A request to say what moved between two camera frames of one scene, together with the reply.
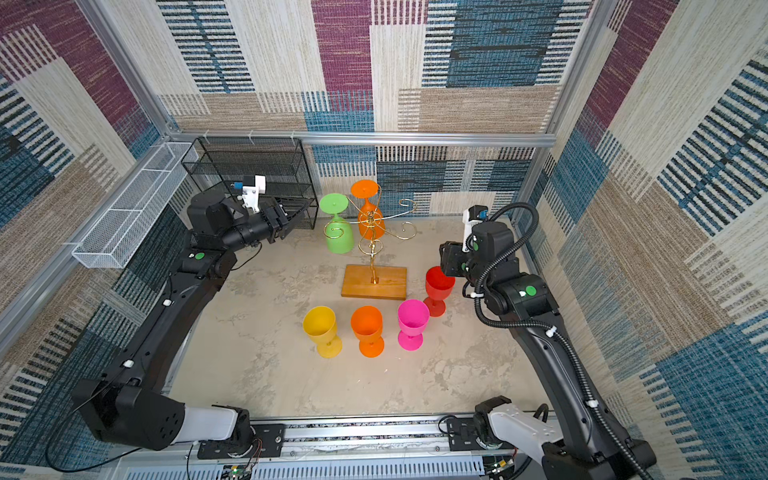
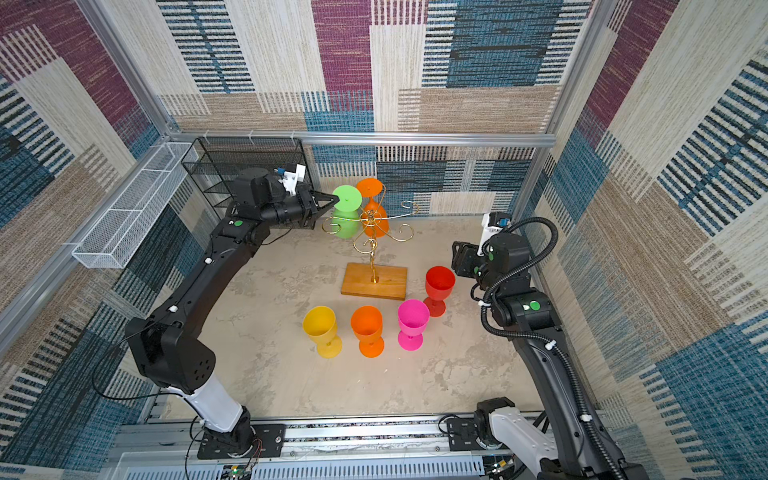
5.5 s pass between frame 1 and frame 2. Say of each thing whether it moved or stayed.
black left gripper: moved
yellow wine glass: stayed
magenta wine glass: stayed
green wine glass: moved
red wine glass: stayed
